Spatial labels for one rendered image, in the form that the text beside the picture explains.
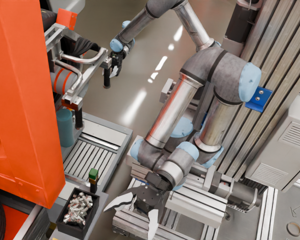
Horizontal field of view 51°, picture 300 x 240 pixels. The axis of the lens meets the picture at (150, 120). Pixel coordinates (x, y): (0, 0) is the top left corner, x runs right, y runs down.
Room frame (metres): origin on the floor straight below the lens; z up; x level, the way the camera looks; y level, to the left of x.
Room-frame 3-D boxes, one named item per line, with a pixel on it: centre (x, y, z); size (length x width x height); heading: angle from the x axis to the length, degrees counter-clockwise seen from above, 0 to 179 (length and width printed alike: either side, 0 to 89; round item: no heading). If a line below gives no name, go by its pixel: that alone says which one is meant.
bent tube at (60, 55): (1.27, 0.41, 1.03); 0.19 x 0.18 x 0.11; 79
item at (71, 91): (1.08, 0.45, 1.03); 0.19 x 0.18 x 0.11; 79
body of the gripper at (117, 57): (1.46, 0.27, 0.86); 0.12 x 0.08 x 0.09; 170
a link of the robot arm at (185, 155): (0.59, -0.13, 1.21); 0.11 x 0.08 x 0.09; 153
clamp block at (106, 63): (1.33, 0.32, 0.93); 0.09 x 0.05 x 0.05; 79
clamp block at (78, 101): (0.99, 0.38, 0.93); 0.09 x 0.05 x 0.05; 79
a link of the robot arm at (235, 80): (0.83, -0.25, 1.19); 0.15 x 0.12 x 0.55; 63
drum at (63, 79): (1.19, 0.48, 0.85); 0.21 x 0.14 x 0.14; 79
